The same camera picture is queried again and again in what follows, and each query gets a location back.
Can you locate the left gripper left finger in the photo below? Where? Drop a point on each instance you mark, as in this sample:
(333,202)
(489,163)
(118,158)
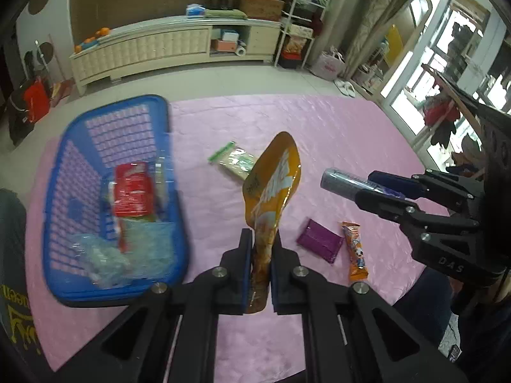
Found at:
(169,334)

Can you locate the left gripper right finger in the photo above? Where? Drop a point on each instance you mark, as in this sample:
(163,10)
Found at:
(351,334)

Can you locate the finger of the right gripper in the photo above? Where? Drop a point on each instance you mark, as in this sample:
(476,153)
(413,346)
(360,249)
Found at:
(415,183)
(407,207)

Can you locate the orange wafer bar wrapper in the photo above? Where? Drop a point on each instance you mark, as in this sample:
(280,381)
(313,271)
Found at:
(358,270)

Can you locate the blue double mix cookie pack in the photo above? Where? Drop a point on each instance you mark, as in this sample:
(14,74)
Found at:
(347,185)

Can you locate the light blue egg biscuit pack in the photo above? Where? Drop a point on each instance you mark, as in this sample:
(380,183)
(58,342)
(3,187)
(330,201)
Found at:
(150,252)

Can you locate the purple snack packet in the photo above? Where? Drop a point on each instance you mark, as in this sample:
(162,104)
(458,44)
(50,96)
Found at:
(320,241)

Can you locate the clear teal snack bag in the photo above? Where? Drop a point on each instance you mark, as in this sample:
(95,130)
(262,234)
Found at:
(105,265)

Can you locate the blue plastic basket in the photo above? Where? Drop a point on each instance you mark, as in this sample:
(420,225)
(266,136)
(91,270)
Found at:
(113,218)

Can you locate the red snack packet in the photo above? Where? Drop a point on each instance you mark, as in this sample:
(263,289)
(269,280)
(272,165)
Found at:
(133,191)

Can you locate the orange yellow chip bag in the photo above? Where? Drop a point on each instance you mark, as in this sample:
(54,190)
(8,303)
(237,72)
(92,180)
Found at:
(266,191)

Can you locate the pink quilted mat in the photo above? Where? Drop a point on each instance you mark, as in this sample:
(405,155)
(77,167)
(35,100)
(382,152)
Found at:
(167,329)

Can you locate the white slippers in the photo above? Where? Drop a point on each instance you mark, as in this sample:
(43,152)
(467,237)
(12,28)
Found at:
(346,88)

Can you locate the green zip cracker bag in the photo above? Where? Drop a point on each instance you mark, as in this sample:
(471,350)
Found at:
(235,159)

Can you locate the pink tote bag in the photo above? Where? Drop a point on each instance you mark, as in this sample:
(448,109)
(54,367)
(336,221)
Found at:
(329,65)

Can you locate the white metal shelf rack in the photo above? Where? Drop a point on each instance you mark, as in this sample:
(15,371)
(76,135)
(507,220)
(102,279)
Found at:
(301,23)

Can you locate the paper towel roll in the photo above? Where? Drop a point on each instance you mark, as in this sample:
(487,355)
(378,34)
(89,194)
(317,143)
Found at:
(241,51)

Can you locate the black bag on floor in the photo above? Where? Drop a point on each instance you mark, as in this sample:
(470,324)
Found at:
(17,110)

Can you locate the cardboard box on cabinet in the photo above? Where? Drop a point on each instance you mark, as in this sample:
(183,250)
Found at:
(269,10)

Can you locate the red shopping bag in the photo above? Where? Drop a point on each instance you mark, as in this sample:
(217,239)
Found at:
(37,101)

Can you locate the cream TV cabinet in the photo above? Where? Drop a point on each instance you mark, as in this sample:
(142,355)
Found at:
(173,42)

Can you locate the green folded cushion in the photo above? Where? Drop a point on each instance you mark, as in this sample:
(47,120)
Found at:
(229,14)

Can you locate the oranges on blue plate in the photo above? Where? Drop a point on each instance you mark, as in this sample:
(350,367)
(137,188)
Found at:
(92,41)

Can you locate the blue tissue pack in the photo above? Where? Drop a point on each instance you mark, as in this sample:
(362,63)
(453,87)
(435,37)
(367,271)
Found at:
(195,10)

